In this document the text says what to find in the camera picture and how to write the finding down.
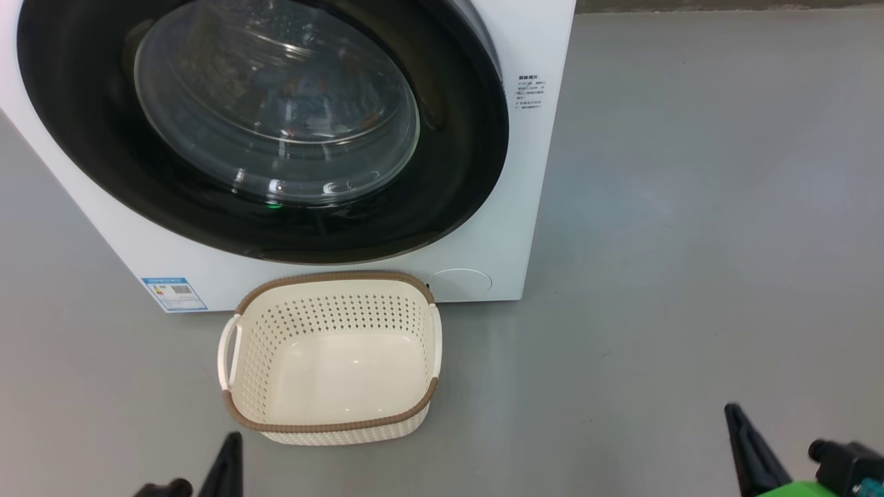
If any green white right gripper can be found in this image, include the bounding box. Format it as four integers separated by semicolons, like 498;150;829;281
723;404;840;497

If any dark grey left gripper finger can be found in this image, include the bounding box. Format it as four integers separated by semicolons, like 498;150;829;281
198;432;244;497

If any round black glass washer door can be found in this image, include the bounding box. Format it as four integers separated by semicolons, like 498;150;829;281
17;0;511;266

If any white front-load washing machine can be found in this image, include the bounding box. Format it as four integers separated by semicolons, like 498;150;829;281
0;0;578;313

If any perforated steel washing machine drum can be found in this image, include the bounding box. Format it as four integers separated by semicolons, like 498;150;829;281
137;0;416;142

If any cream perforated basket brown rim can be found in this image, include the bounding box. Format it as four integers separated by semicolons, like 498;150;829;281
217;270;443;447

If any blue energy label sticker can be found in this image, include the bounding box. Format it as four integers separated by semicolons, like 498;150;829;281
141;276;209;313

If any round white filter cover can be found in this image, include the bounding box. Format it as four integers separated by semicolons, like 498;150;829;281
427;268;494;302

